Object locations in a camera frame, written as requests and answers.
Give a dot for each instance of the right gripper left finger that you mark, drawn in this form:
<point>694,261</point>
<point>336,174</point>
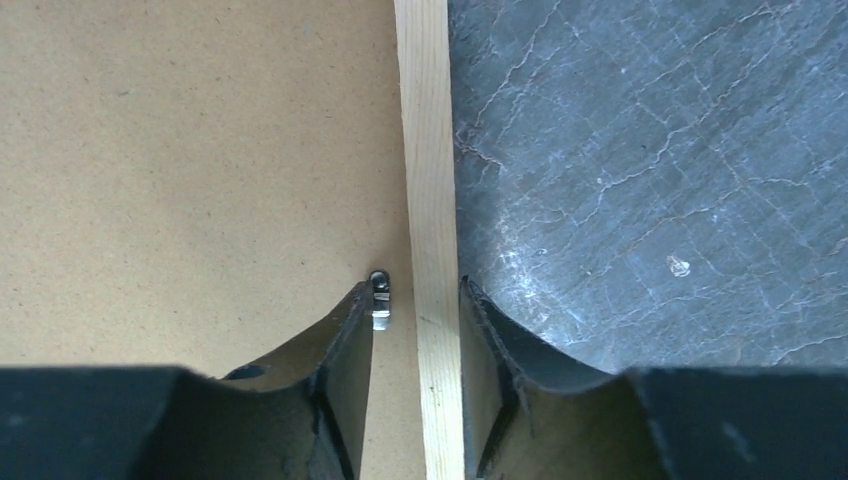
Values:
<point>297,412</point>

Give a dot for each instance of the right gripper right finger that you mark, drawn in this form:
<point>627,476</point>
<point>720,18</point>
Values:
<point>532,412</point>

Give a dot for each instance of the brown cardboard backing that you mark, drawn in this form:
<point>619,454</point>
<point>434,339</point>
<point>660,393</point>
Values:
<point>196,182</point>

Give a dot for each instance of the wooden picture frame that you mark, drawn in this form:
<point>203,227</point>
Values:
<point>426,110</point>

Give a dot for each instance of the small metal retaining clip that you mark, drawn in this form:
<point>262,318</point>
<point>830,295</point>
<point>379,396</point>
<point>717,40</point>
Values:
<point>381,289</point>

